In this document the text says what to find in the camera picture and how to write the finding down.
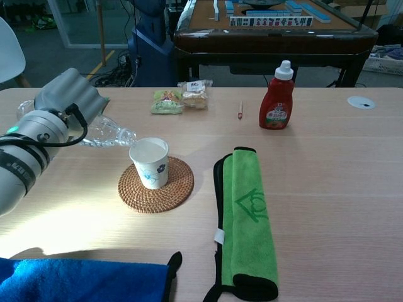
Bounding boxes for red ketchup squeeze bottle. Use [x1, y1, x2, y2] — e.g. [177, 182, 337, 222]
[259, 60, 295, 130]

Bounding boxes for blue machine base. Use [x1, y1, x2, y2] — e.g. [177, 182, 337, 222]
[127, 0, 177, 87]

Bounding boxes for white plastic crate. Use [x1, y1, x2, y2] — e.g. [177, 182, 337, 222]
[361, 47, 403, 76]

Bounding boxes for wooden pole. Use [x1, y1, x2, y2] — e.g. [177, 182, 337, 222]
[97, 0, 106, 66]

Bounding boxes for transparent plastic water bottle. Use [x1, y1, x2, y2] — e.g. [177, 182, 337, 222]
[16, 99, 139, 149]

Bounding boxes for green microfiber towel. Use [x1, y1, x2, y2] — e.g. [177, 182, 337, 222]
[203, 146, 280, 302]

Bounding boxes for brown mahjong table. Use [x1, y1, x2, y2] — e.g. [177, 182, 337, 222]
[173, 0, 379, 88]

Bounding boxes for black floor cable bundle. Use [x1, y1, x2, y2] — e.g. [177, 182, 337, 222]
[80, 50, 139, 87]

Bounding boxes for light green snack bag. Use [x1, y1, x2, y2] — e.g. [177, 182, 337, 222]
[150, 89, 184, 115]

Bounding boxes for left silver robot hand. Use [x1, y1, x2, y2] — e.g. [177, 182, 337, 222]
[33, 67, 108, 124]

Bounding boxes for face-up mahjong tile row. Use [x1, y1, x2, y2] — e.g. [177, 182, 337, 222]
[229, 16, 314, 28]

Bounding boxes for white round cable grommet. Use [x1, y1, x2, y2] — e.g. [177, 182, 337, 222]
[347, 96, 377, 110]

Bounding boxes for round woven rattan coaster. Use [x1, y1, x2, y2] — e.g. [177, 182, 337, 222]
[117, 156, 195, 214]

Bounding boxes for clear bag of crackers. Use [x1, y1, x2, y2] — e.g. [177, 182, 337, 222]
[177, 79, 213, 110]

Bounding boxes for white flower-print paper cup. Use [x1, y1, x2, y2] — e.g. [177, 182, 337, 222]
[128, 137, 170, 190]

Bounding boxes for white chair with wooden legs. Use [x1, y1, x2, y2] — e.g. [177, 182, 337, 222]
[0, 16, 31, 88]

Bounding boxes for blue microfiber towel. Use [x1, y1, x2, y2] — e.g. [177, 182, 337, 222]
[0, 250, 183, 302]

